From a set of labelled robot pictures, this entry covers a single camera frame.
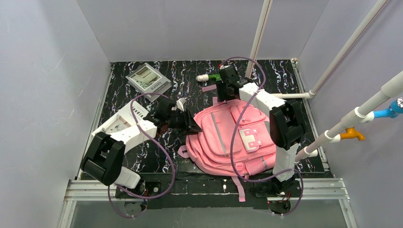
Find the pink student backpack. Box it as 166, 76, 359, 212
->
178, 99, 276, 202

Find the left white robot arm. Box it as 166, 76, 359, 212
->
80, 98, 202, 189

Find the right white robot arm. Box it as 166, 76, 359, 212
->
215, 64, 307, 184

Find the green and white faucet toy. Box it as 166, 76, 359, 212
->
196, 74, 222, 82

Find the grey furniture catalogue book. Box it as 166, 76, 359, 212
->
126, 63, 172, 102

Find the white furniture catalogue book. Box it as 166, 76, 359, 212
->
91, 101, 148, 136

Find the orange tap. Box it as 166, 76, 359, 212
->
339, 127, 365, 141

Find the blue tap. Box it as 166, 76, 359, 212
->
373, 97, 403, 118

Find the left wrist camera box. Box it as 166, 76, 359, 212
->
176, 98, 186, 111

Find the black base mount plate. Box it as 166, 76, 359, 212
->
115, 171, 303, 210

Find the aluminium rail frame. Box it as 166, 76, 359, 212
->
58, 178, 357, 228

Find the white PVC pipe frame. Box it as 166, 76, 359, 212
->
245, 0, 403, 164

